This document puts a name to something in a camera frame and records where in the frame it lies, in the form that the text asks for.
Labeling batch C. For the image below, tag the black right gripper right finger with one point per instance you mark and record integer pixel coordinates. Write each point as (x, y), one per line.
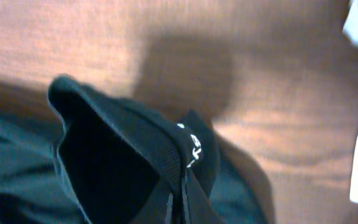
(196, 207)

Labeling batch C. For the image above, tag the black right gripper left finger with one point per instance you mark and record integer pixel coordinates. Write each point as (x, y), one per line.
(158, 208)

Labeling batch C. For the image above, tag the black polo shirt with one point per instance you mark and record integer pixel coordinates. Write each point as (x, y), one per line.
(103, 162)

